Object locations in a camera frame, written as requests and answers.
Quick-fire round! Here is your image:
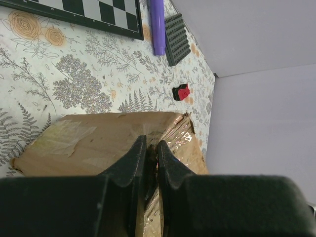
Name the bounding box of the brown taped cardboard box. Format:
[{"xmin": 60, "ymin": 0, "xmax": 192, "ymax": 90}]
[{"xmin": 10, "ymin": 112, "xmax": 209, "ymax": 237}]

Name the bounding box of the purple cylindrical handle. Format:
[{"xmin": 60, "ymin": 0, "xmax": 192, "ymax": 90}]
[{"xmin": 150, "ymin": 0, "xmax": 166, "ymax": 56}]

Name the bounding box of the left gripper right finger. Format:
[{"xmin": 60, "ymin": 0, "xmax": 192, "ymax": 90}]
[{"xmin": 157, "ymin": 141, "xmax": 316, "ymax": 237}]

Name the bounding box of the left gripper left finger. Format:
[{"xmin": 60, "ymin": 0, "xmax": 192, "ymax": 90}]
[{"xmin": 0, "ymin": 135, "xmax": 146, "ymax": 237}]

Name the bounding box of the black white checkerboard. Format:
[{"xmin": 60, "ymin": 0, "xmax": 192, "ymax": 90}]
[{"xmin": 0, "ymin": 0, "xmax": 144, "ymax": 40}]

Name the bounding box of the dark grey studded plate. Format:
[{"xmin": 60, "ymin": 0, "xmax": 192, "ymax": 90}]
[{"xmin": 165, "ymin": 13, "xmax": 191, "ymax": 67}]

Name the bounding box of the red black knife cap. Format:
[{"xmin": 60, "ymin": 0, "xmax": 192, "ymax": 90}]
[{"xmin": 172, "ymin": 83, "xmax": 190, "ymax": 101}]

